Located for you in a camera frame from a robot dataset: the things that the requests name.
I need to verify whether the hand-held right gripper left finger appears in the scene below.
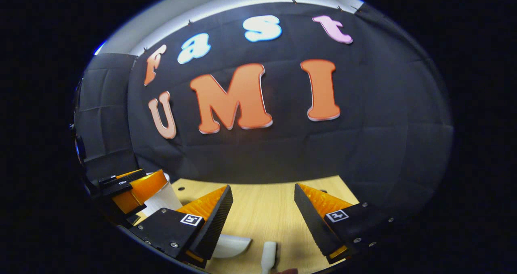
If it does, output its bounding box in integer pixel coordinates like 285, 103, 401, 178
129, 184, 234, 269

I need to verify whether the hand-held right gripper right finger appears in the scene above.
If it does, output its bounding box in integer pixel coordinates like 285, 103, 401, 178
294, 183, 395, 265

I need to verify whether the wooden desktop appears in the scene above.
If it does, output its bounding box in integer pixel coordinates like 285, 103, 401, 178
135, 175, 360, 274

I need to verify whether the black fabric partition panel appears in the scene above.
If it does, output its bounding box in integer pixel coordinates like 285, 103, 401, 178
74, 53, 138, 178

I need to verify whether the black backdrop cloth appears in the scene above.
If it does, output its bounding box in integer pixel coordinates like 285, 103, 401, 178
127, 1, 455, 227

